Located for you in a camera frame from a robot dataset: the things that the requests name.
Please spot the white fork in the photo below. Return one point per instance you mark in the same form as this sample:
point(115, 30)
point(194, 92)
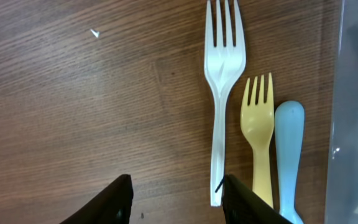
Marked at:
point(224, 62)

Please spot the left clear plastic container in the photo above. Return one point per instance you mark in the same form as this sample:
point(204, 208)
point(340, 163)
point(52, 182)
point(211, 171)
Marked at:
point(342, 180)

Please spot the yellow plastic fork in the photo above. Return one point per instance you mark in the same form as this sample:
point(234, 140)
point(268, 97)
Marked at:
point(257, 125)

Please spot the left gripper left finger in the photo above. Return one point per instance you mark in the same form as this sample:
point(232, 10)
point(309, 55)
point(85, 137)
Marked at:
point(111, 206)

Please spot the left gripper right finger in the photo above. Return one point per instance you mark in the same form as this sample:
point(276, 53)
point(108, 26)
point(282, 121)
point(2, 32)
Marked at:
point(242, 206)

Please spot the light blue plastic fork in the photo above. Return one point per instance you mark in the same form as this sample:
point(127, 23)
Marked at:
point(289, 129)

